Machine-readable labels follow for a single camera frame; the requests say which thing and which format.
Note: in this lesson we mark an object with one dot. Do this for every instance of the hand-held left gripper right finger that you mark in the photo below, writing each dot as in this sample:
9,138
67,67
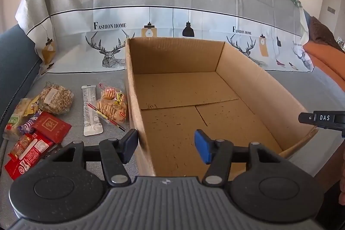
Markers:
202,145

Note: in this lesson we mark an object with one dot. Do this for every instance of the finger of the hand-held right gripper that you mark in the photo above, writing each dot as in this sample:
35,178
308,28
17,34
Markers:
310,118

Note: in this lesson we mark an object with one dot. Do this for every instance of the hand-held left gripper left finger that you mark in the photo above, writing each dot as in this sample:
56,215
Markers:
129,145

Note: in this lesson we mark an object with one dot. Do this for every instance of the cardboard box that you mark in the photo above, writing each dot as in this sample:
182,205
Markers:
188,116

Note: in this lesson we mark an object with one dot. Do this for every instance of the clear biscuit bag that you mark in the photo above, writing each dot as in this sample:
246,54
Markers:
113,106

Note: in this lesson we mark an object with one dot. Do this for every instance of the purple candy packet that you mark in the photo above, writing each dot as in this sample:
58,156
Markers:
28,125

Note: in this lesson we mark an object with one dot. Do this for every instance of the green label rice cracker packet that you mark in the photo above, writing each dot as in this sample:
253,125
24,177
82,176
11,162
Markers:
16,118

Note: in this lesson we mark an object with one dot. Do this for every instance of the thin red yellow stick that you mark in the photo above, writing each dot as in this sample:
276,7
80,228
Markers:
107,116

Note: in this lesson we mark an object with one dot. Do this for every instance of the long white snack packet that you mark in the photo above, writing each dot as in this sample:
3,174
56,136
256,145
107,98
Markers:
90,111

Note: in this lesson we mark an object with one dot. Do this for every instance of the orange cushion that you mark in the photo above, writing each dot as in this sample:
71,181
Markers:
326,60

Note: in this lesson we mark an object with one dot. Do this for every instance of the red square pouch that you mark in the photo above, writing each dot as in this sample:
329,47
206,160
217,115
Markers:
52,127

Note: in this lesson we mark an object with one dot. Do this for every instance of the brown blanket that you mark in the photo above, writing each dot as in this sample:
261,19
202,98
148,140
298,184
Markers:
320,33

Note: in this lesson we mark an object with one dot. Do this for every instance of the round noodle cake packet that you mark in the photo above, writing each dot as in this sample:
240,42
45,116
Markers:
55,98

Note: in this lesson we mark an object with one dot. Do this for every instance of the red white snack packet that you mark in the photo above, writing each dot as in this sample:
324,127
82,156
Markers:
32,157

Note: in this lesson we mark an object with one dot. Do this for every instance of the yellow snack packet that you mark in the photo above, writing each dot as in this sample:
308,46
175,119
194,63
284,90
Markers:
33,104

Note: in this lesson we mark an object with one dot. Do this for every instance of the small red cracker packet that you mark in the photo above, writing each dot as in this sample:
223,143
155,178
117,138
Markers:
21,145

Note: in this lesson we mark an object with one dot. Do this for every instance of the wall switch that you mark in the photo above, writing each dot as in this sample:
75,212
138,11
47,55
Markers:
331,10

